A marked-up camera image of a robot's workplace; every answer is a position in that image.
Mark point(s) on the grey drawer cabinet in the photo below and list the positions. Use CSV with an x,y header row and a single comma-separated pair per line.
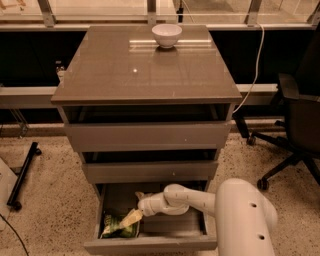
x,y
120,75

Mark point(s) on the white panel at left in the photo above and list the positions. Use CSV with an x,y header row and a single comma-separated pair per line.
x,y
7,181

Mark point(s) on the black office chair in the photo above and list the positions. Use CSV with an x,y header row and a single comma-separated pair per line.
x,y
300,94

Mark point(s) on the middle grey drawer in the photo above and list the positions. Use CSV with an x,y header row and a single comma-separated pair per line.
x,y
149,171

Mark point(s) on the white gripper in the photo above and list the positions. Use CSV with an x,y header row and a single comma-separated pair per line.
x,y
149,205

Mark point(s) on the grey drawer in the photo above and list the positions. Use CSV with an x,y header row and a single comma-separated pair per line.
x,y
157,234
149,171
146,137

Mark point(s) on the bottom grey drawer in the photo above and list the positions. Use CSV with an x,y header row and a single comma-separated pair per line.
x,y
157,234

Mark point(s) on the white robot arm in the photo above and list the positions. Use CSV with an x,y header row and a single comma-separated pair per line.
x,y
244,217

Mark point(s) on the green jalapeno chip bag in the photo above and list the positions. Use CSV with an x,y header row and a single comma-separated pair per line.
x,y
112,228

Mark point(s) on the black wheeled stand leg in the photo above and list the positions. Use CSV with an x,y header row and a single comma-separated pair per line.
x,y
21,174

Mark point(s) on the white ceramic bowl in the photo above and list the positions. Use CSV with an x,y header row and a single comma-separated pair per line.
x,y
166,35

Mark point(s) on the top grey drawer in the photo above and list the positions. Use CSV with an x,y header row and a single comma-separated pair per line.
x,y
146,137

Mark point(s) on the metal window railing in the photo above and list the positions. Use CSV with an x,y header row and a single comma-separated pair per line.
x,y
215,14

